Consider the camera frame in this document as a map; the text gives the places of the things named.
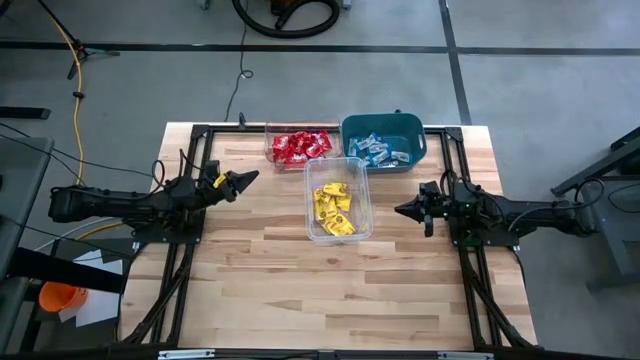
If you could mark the black sloped beam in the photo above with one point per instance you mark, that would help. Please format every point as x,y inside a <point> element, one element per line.
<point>65,272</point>

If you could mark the silver metal bracket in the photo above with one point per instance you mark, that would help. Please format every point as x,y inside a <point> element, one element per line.
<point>187,354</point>

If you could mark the orange plastic bucket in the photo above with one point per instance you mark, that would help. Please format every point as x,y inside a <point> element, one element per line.
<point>60,295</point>

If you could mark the grey metal stand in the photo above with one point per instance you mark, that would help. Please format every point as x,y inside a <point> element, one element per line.
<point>615,240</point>

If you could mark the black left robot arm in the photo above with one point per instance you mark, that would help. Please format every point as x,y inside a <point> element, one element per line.
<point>110,202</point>

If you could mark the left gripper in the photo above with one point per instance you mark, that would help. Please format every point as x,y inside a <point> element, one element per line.
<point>222,187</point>

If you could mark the black light stand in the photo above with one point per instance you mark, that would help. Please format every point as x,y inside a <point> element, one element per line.
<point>92,51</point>

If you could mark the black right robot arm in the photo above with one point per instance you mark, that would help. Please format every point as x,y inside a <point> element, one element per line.
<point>530,212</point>

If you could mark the black table frame rails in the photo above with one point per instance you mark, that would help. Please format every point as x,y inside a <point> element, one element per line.
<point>465,270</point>
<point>170,270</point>

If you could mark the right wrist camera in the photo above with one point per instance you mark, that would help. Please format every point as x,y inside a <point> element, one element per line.
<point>442,204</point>

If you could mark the teal plastic bin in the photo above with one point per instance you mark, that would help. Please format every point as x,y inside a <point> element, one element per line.
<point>385,122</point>

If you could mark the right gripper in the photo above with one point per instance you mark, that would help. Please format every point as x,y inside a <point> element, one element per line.
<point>437,212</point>

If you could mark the black flat bar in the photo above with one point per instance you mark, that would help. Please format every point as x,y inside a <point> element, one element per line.
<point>25,113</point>

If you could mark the white paper sheet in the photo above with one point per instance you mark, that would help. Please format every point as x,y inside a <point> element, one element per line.
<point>100,310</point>

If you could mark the grey side table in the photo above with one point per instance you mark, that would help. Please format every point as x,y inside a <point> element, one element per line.
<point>20,175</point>

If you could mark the tall clear plastic bin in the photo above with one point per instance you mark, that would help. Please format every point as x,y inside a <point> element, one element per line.
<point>367,175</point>

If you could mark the black table edge bar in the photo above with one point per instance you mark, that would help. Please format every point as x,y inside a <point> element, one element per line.
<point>280,356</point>

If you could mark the low clear plastic bin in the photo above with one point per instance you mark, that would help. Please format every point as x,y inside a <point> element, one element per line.
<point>270,127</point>

